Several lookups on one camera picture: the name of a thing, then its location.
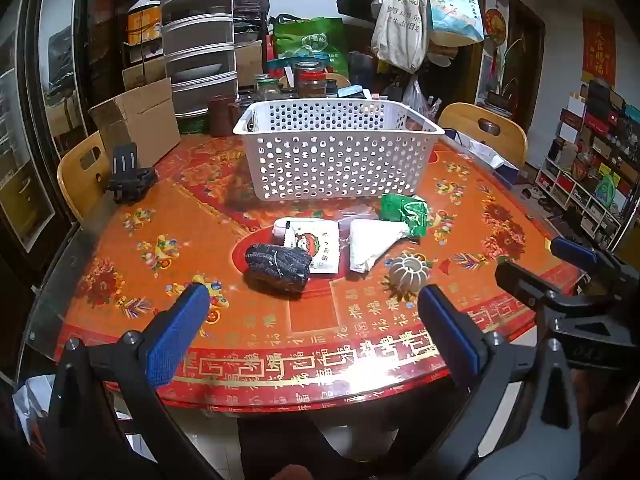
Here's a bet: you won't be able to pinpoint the black knitted glove bundle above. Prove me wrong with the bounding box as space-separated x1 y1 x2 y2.
244 243 313 295

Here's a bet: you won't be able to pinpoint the glass jar with dark lid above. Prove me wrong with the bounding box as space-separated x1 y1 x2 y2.
256 75 284 104

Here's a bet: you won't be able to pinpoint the brown ceramic mug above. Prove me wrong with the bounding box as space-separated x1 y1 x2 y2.
207 95 242 137

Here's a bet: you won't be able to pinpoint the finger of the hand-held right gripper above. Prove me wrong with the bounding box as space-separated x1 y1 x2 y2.
495 259 602 322
550 236 640 287

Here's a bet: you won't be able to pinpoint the red hanging ornament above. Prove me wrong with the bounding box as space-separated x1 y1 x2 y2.
483 7 509 102

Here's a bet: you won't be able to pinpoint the red wall poster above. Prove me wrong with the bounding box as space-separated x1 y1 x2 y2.
581 10 617 87

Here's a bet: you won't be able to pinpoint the blue printed tote bag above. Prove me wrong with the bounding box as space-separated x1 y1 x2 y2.
424 0 486 46

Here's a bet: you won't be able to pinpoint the wooden chair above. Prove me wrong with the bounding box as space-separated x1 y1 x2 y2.
438 102 529 169
56 130 109 224

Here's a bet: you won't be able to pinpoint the small cardboard box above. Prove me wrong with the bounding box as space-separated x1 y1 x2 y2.
235 40 264 87

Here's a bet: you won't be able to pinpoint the clear plastic bag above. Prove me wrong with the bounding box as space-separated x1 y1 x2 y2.
332 205 381 228

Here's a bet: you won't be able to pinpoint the black clamp mount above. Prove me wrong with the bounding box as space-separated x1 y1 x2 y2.
104 143 157 206

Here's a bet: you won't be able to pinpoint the green foil packet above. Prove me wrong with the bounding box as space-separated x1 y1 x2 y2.
380 194 430 240

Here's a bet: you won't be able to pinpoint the white canvas tote bag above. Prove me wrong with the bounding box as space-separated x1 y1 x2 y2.
371 0 429 74

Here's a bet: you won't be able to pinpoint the orange box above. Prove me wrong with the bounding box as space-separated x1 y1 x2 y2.
126 9 164 46

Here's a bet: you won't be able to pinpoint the white towel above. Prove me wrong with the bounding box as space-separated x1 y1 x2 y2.
347 219 412 273

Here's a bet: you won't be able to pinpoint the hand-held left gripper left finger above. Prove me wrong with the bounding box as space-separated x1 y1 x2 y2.
30 282 226 480

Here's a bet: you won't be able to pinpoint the grey stacked plastic drawers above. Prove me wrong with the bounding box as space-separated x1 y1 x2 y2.
160 0 239 112

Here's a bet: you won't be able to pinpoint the white perforated plastic basket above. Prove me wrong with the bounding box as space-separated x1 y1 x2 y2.
232 99 446 201

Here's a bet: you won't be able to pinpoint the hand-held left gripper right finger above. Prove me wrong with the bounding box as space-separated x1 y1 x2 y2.
410 284 585 480

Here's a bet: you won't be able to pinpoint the green shopping bag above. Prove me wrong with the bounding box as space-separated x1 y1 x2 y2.
272 16 349 77

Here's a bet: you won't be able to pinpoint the white cubby shelf with boxes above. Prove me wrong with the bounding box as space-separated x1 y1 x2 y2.
536 79 640 252

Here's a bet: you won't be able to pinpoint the white paper bag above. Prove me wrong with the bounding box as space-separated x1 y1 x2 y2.
449 130 522 182

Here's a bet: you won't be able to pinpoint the white cartoon print packet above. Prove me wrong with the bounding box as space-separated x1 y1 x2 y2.
272 217 341 275

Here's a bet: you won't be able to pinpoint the glass jar with red contents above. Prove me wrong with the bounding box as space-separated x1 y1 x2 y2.
293 60 329 99

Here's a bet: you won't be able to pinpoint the pale ribbed round ball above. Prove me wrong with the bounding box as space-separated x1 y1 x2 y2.
389 254 433 295

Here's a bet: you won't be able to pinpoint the open cardboard box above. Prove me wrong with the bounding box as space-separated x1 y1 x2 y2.
88 77 182 168

